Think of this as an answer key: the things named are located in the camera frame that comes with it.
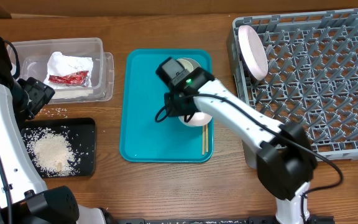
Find white paper cup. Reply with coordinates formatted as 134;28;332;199
177;58;198;74

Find wooden chopstick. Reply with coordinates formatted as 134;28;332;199
204;125;209;153
201;126;206;155

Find red sauce packet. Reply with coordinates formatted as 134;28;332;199
48;70;89;86

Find large pink plate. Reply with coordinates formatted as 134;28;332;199
238;25;268;80

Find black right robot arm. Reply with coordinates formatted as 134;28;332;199
156;57;317;223

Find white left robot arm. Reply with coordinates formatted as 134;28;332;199
0;37;115;223

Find scattered rice grains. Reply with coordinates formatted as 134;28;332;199
38;107;68;119

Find teal plastic tray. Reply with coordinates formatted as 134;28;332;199
119;49;214;163

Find clear plastic bin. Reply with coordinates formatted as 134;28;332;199
12;37;114;104

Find black tray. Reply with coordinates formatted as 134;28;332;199
19;118;96;178

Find white rice pile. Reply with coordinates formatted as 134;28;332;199
23;128;80;177

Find brown food crumb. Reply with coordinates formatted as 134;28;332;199
57;162;62;172

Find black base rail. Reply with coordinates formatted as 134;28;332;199
116;216;335;224

